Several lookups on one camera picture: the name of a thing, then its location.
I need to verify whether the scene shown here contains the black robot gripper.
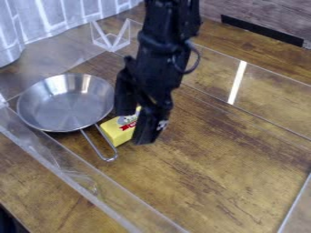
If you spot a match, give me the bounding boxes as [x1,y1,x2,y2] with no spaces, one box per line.
[114,40,190,145]

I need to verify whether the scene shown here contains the yellow butter block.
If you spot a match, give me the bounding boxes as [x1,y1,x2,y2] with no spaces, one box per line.
[99,106,141,147]

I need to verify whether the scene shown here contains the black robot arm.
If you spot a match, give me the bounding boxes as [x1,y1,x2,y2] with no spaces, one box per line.
[114,0,201,145]

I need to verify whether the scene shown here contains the silver metal frying pan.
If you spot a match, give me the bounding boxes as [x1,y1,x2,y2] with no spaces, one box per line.
[17,73,117,162]

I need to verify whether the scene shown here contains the white sheer curtain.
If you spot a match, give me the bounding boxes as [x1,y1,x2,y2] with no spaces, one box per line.
[0,0,142,68]

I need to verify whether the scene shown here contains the black strip on table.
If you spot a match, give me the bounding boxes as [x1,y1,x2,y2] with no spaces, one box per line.
[221,15,304,47]

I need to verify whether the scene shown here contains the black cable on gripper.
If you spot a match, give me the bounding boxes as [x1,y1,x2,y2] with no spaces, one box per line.
[170,39,202,76]

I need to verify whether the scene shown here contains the clear acrylic barrier wall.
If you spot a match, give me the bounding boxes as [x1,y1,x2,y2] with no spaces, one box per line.
[0,22,311,233]

